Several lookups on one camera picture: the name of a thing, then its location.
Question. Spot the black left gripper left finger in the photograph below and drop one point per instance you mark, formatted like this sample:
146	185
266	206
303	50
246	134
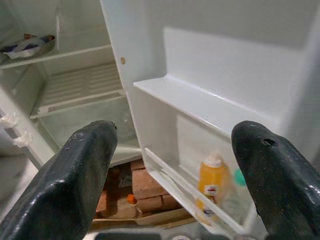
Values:
65	190

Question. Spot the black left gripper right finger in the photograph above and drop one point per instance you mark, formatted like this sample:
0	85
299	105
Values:
282	190

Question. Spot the white-cap orange juice bottle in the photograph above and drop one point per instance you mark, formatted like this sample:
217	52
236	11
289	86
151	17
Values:
211	175

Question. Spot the ribbed white fridge shelf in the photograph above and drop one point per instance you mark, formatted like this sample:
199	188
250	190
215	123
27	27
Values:
82	100

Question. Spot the glass fridge shelf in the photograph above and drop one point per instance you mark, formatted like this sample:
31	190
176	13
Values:
75	53

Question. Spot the white fridge door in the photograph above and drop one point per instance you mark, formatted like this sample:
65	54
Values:
225	62

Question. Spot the white fridge cabinet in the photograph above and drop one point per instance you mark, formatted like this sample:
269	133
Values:
82	32

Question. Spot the green-cap clear bottle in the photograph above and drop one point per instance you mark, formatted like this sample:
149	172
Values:
238	176

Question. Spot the white tape piece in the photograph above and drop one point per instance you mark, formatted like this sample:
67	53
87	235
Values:
23	138
8	120

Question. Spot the small orange scrap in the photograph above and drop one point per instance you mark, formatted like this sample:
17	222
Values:
131	198

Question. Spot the large red brick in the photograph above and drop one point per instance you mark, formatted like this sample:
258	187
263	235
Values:
147	183

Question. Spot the flat brown cardboard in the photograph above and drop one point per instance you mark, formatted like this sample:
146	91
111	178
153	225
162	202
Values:
155	220

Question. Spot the foil food package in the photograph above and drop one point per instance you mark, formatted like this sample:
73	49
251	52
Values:
27	47

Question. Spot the clear door shelf rail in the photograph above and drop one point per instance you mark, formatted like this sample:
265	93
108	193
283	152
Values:
175	185

